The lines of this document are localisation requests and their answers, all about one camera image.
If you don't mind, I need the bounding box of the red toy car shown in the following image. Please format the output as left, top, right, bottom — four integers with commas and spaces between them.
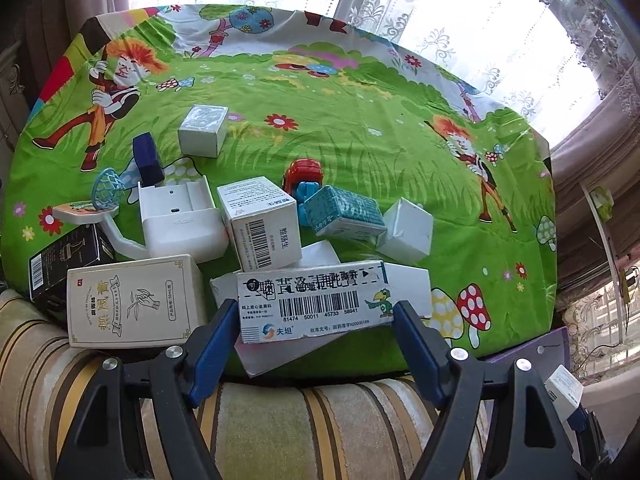
282, 159, 326, 226

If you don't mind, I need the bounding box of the embroidered lace curtain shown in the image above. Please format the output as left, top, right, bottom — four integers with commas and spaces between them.
562, 282, 640, 386

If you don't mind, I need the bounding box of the dark blue box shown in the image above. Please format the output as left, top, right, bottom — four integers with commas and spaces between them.
132, 132, 166, 186

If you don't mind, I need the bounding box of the cream box with ribbon print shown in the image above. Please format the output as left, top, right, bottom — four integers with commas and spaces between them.
66, 254, 210, 350

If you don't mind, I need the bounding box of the green tissue pack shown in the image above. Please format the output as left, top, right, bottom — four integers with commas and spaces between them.
590, 186, 615, 222

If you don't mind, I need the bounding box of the white plastic holder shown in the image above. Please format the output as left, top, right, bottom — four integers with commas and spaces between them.
137, 175, 230, 263

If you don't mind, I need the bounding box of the striped beige cushion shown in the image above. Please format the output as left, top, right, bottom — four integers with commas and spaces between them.
0, 287, 501, 480

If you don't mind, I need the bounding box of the black box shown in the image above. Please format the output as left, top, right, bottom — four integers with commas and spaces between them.
27, 222, 118, 311

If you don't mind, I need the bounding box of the white lace window curtain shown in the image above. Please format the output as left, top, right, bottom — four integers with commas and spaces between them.
130, 0, 621, 126

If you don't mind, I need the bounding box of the teal patterned box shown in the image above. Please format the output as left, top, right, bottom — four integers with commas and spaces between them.
304, 185, 388, 238

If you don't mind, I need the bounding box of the white medicine box with barcode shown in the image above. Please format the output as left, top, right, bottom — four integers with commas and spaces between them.
216, 176, 303, 273

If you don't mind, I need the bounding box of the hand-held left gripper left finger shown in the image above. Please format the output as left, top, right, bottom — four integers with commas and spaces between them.
54, 299, 241, 480

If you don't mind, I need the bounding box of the green cartoon printed blanket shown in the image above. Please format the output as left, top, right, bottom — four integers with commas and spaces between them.
10, 2, 558, 381

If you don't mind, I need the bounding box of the white curved desk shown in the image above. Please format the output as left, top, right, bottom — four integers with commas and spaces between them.
579, 181, 640, 311

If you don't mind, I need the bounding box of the white box with silver face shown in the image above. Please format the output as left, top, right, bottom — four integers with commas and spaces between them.
177, 104, 229, 158

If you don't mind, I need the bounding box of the plain white cube box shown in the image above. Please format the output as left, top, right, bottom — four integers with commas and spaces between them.
376, 197, 434, 262

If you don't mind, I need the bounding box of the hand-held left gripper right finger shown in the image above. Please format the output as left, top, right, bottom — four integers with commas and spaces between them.
392, 300, 593, 480

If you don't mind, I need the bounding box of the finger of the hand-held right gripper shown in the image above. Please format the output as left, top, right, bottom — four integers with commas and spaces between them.
569, 404, 605, 467

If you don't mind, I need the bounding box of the long white box with parrot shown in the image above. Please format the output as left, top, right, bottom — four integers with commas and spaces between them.
236, 260, 397, 345

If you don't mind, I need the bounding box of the white box with blue logo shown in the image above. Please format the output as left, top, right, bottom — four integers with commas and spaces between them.
544, 364, 585, 423

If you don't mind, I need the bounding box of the purple cardboard box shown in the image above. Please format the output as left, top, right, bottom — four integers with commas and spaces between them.
480, 325, 576, 411

